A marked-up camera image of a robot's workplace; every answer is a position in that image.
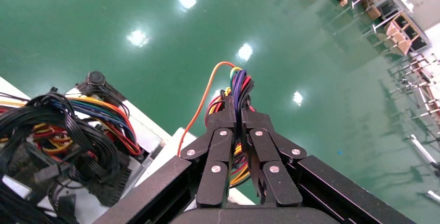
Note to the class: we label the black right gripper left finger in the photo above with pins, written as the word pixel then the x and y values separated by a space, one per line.
pixel 218 147

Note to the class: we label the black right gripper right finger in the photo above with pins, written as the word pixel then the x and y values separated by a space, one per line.
pixel 264 147

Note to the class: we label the black tube corner connector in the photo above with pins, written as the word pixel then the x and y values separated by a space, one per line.
pixel 96 78

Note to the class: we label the white metal stand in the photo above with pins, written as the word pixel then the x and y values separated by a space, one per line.
pixel 421 150

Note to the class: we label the distant workbenches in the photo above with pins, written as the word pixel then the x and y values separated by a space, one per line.
pixel 395 33

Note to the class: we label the white tube cart frame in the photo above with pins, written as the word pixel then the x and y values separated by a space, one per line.
pixel 147 126

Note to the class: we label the metal frame stands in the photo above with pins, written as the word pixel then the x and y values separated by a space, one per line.
pixel 422 78

